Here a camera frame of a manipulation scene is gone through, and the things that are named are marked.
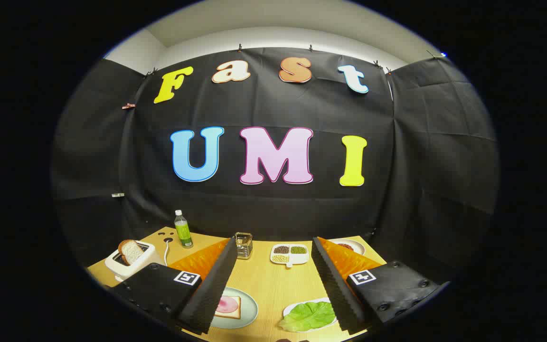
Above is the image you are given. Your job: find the white divided dish of beans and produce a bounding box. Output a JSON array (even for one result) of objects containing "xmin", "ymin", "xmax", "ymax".
[{"xmin": 270, "ymin": 244, "xmax": 310, "ymax": 269}]

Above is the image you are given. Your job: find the green lettuce leaf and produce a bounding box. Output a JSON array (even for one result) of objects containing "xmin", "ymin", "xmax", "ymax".
[{"xmin": 279, "ymin": 302, "xmax": 337, "ymax": 333}]

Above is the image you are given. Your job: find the clear bottle green label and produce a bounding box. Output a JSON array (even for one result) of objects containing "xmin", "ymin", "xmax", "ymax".
[{"xmin": 174, "ymin": 210, "xmax": 194, "ymax": 249}]

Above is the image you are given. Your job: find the white leaf-shaped plate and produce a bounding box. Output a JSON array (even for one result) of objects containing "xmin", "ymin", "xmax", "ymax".
[{"xmin": 283, "ymin": 297, "xmax": 338, "ymax": 332}]

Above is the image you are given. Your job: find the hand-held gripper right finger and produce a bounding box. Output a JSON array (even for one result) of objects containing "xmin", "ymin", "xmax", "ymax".
[{"xmin": 311, "ymin": 236, "xmax": 451, "ymax": 335}]

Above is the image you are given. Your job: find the black backdrop cloth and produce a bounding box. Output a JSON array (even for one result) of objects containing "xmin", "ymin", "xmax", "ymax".
[{"xmin": 50, "ymin": 47, "xmax": 500, "ymax": 285}]

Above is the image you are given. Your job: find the small white plate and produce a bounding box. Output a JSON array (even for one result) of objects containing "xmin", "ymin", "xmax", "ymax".
[{"xmin": 330, "ymin": 237, "xmax": 366, "ymax": 256}]

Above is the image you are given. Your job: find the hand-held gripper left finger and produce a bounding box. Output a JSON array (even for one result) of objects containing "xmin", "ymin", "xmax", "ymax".
[{"xmin": 112, "ymin": 236, "xmax": 239, "ymax": 335}]

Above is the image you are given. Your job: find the metal wire utensil holder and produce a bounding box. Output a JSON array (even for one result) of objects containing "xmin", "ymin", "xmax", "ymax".
[{"xmin": 235, "ymin": 232, "xmax": 254, "ymax": 260}]

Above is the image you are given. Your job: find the white toaster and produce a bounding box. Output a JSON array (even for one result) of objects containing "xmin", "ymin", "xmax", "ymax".
[{"xmin": 104, "ymin": 240, "xmax": 164, "ymax": 283}]

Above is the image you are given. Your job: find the white bread slice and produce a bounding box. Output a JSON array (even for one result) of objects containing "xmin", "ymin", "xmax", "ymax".
[
  {"xmin": 214, "ymin": 295, "xmax": 242, "ymax": 320},
  {"xmin": 118, "ymin": 239, "xmax": 146, "ymax": 266}
]

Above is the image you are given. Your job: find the grey-green round plate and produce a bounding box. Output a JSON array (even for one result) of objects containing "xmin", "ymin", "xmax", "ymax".
[{"xmin": 209, "ymin": 287, "xmax": 259, "ymax": 330}]

